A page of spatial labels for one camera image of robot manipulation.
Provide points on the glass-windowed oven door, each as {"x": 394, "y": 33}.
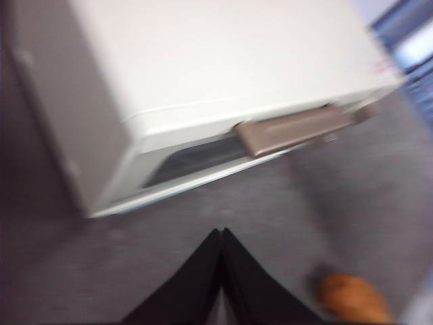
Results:
{"x": 189, "y": 159}

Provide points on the cream Toshiba toaster oven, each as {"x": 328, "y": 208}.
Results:
{"x": 203, "y": 50}

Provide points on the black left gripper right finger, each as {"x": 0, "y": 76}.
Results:
{"x": 257, "y": 298}

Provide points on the orange corn cob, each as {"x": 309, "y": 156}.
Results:
{"x": 355, "y": 298}

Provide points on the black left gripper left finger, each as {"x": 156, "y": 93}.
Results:
{"x": 189, "y": 291}

